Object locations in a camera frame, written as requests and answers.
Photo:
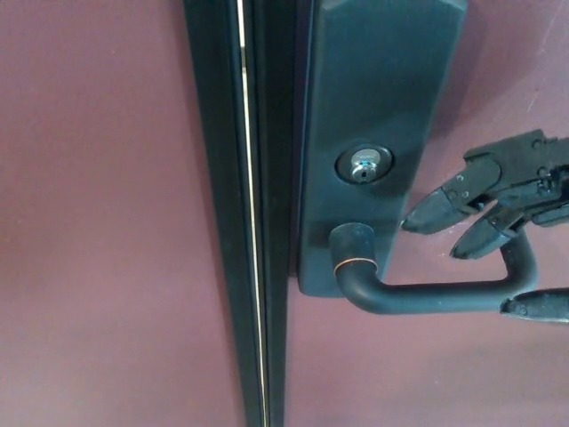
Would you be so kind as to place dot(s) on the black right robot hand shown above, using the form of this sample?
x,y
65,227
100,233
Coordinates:
x,y
524,169

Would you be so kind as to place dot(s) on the silver lock cylinder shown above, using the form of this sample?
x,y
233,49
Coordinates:
x,y
364,164

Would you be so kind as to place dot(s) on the black door edge strip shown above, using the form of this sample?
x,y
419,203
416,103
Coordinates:
x,y
275,200
218,178

